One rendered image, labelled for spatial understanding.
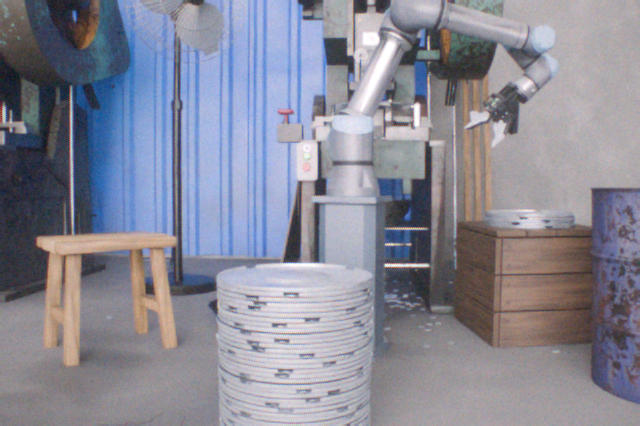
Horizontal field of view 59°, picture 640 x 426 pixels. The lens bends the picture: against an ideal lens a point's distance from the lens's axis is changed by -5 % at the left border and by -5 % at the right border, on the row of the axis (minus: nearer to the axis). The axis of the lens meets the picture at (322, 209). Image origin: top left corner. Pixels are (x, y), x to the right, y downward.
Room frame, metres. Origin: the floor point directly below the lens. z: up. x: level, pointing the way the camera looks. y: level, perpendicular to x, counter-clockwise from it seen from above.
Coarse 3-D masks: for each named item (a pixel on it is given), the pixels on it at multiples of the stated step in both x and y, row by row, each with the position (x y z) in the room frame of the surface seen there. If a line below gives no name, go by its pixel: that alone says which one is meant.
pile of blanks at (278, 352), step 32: (224, 288) 1.02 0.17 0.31; (352, 288) 1.00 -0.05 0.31; (224, 320) 1.03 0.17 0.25; (256, 320) 0.97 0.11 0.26; (288, 320) 0.96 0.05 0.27; (320, 320) 0.97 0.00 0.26; (352, 320) 1.00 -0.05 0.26; (224, 352) 1.03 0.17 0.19; (256, 352) 0.99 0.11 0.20; (288, 352) 0.96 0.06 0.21; (320, 352) 0.97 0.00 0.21; (352, 352) 1.02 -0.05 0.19; (224, 384) 1.04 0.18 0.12; (256, 384) 0.97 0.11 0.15; (288, 384) 0.98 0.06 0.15; (320, 384) 0.97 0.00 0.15; (352, 384) 1.01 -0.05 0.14; (224, 416) 1.03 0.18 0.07; (256, 416) 0.98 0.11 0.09; (288, 416) 0.96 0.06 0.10; (320, 416) 0.97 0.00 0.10; (352, 416) 1.01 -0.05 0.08
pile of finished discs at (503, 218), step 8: (488, 216) 1.89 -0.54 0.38; (496, 216) 1.84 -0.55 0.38; (504, 216) 1.82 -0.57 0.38; (512, 216) 1.80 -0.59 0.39; (520, 216) 1.81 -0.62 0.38; (528, 216) 1.77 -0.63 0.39; (536, 216) 1.76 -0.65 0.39; (544, 216) 1.76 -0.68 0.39; (552, 216) 1.76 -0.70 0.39; (560, 216) 1.77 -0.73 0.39; (568, 216) 1.79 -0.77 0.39; (488, 224) 1.89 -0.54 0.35; (496, 224) 1.84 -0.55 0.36; (504, 224) 1.90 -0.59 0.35; (512, 224) 1.81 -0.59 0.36; (520, 224) 1.78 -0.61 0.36; (528, 224) 1.77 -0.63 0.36; (536, 224) 1.76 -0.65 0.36; (544, 224) 1.76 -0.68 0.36; (552, 224) 1.76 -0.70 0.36; (560, 224) 1.77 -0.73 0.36; (568, 224) 1.79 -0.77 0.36
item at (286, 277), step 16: (224, 272) 1.14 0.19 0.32; (240, 272) 1.16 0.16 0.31; (256, 272) 1.16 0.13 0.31; (272, 272) 1.12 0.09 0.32; (288, 272) 1.13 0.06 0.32; (304, 272) 1.13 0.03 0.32; (320, 272) 1.13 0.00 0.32; (336, 272) 1.16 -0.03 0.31; (352, 272) 1.16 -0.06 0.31; (368, 272) 1.14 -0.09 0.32; (240, 288) 0.99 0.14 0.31; (256, 288) 0.97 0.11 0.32; (272, 288) 0.96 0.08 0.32; (288, 288) 0.96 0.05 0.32; (304, 288) 0.96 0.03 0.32; (320, 288) 0.97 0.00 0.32; (336, 288) 0.98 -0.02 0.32
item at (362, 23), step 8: (360, 16) 2.40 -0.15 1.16; (368, 16) 2.40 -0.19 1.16; (376, 16) 2.40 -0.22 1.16; (360, 24) 2.40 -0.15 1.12; (368, 24) 2.40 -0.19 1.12; (376, 24) 2.40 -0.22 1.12; (360, 32) 2.40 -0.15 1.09; (368, 32) 2.40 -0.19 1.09; (376, 32) 2.40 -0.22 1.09; (360, 40) 2.40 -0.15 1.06; (368, 40) 2.40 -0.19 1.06; (376, 40) 2.40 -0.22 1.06; (360, 48) 2.40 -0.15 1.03; (368, 48) 2.40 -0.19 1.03; (360, 56) 2.38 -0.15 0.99; (368, 56) 2.40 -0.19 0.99; (360, 64) 2.38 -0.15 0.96; (360, 72) 2.38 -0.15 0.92
